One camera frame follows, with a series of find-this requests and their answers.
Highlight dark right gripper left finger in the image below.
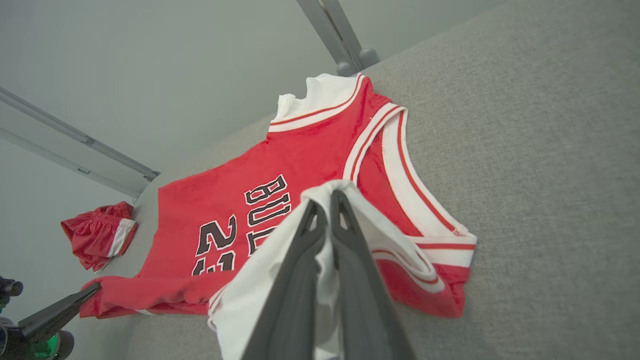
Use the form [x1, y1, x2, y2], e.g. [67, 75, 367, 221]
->
[241, 198, 329, 360]

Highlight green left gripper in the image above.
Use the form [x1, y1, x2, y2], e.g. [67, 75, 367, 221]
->
[0, 281, 103, 360]

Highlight red white basketball jersey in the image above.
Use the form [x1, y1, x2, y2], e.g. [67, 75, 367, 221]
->
[79, 72, 478, 360]

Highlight grey fabric sofa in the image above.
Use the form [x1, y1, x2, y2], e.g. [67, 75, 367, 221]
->
[97, 0, 640, 360]

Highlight red white basketball shorts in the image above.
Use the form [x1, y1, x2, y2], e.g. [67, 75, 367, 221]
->
[60, 201, 139, 274]

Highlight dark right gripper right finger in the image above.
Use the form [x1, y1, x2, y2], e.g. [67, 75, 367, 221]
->
[329, 189, 417, 360]

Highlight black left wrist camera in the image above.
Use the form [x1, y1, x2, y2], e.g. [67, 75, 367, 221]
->
[0, 276, 24, 301]

